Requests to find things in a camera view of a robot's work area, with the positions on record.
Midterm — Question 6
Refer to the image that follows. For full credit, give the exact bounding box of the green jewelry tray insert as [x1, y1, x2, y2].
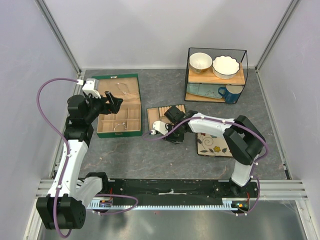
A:
[147, 105, 172, 131]

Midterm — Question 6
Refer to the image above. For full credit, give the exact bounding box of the light blue rectangular plate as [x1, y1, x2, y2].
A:
[186, 83, 224, 99]

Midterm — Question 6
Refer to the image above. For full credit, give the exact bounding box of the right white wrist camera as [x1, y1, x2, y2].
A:
[150, 120, 169, 136]

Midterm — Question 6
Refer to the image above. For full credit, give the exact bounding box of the white scalloped bowl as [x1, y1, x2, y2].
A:
[212, 55, 240, 80]

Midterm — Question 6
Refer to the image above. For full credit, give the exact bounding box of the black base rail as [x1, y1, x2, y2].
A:
[101, 178, 259, 199]

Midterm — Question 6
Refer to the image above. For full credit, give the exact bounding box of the grey cable duct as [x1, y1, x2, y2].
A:
[86, 198, 241, 212]

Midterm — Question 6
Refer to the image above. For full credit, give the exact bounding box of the square floral plate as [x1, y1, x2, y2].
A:
[196, 133, 233, 158]

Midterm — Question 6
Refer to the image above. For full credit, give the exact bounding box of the black wire shelf rack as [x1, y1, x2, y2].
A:
[184, 47, 248, 104]

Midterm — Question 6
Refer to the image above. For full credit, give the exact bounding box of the cream floral bowl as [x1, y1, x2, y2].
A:
[189, 52, 213, 74]

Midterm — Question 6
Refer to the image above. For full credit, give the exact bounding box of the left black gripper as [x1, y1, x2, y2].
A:
[84, 91, 123, 123]

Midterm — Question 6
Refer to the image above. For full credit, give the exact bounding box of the blue enamel mug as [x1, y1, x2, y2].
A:
[218, 85, 243, 104]

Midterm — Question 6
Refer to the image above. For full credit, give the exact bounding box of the green jewelry box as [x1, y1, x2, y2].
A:
[93, 73, 143, 139]

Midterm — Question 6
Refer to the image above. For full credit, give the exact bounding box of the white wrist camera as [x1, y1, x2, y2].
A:
[76, 78, 101, 99]
[150, 120, 169, 136]

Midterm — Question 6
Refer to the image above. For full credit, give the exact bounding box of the silver chain necklace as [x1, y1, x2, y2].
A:
[115, 81, 136, 96]

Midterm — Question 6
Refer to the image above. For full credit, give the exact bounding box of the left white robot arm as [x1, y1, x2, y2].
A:
[36, 91, 123, 231]

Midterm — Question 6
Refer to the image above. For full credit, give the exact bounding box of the silver pearl bangle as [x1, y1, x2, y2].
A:
[113, 121, 127, 132]

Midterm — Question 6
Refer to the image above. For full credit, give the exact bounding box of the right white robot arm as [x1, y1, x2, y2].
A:
[152, 106, 269, 197]

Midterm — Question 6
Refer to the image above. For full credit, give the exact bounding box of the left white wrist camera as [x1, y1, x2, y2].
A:
[76, 78, 101, 99]

